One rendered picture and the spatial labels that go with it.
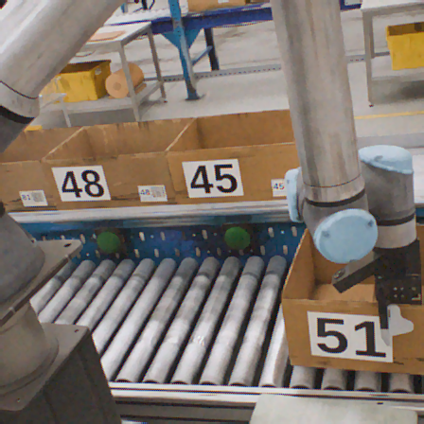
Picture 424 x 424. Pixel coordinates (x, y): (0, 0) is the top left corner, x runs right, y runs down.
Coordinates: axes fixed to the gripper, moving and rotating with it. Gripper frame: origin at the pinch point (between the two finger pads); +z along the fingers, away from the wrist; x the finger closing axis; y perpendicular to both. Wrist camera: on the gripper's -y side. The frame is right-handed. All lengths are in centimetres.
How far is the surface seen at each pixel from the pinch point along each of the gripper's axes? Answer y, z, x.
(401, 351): 3.0, 3.7, 0.0
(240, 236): -39, -2, 43
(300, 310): -15.8, -5.1, 0.2
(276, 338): -24.1, 8.3, 10.6
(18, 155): -126, -21, 78
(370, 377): -3.3, 9.5, -0.4
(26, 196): -106, -15, 50
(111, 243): -78, -1, 43
